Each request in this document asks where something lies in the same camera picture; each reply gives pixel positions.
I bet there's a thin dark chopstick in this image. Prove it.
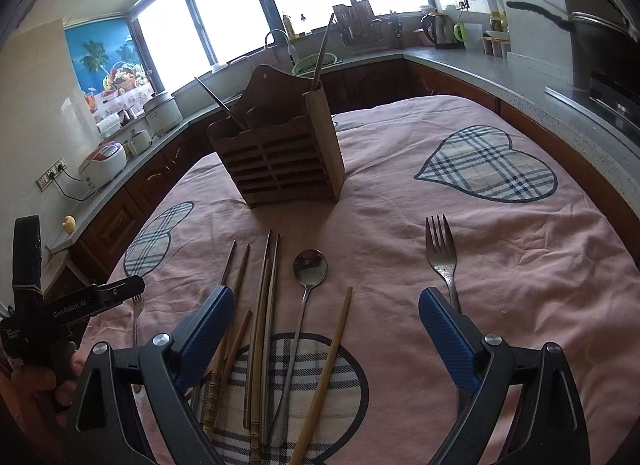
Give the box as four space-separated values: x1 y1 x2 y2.
220 240 238 287

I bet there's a metal chopstick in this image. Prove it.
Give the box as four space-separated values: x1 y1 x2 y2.
311 12 336 94
244 230 273 431
262 233 281 448
194 76 249 132

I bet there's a tropical fruit wall poster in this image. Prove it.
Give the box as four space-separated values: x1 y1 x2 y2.
64 20 157 124

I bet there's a bamboo chopstick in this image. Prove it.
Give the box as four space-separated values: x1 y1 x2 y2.
249 258 274 464

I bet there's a white slow cooker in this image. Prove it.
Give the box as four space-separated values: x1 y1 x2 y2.
143 91 184 137

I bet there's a short wooden chopstick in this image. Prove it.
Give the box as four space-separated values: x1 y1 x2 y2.
212 310 254 435

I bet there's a chrome kitchen faucet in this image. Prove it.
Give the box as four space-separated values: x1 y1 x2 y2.
263 28 297 67

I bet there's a large metal fork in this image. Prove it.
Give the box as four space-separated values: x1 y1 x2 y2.
424 214 463 317

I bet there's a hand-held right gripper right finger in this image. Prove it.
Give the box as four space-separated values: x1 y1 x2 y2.
419 287 591 465

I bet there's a person's left hand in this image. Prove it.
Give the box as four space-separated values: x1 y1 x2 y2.
10 347 85 413

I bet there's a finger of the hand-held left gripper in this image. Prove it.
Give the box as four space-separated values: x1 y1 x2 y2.
95 275 147 307

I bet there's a wall socket with plug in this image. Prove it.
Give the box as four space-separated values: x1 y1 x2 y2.
35 157 69 192

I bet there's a large kitchen window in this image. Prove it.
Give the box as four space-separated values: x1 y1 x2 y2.
129 0 438 91

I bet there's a grey kitchen countertop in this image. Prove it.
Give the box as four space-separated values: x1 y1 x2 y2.
45 40 640 252

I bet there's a small white pot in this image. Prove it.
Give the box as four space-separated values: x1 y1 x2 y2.
122 128 153 156

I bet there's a gas stove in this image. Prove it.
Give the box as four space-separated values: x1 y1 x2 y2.
544 69 640 147

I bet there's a white and red rice cooker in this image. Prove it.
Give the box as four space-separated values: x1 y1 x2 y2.
78 141 129 191

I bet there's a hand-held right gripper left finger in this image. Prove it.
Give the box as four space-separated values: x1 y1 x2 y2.
62 286 235 465

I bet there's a group of condiment bottles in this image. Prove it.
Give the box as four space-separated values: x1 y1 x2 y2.
480 32 512 59

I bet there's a metal spoon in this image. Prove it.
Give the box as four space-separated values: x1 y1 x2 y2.
269 248 329 448

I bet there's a steel electric kettle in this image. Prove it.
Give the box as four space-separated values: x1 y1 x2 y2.
420 11 451 49

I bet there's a small metal fork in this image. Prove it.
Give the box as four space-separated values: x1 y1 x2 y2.
131 295 146 393

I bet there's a black power cable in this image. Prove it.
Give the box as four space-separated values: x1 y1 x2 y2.
52 170 97 202

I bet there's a dish rack with cutting boards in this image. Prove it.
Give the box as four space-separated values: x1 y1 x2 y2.
332 2 392 54

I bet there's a wooden utensil holder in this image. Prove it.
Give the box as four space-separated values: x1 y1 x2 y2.
206 65 347 209

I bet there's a pink plaid-heart tablecloth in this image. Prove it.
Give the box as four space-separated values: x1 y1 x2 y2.
106 94 630 465

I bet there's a green colander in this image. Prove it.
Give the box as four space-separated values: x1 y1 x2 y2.
291 52 342 77

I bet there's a light wooden chopstick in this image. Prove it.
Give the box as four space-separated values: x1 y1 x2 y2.
290 286 354 465

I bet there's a brown wooden chopstick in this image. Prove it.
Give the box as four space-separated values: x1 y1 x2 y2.
201 244 251 441

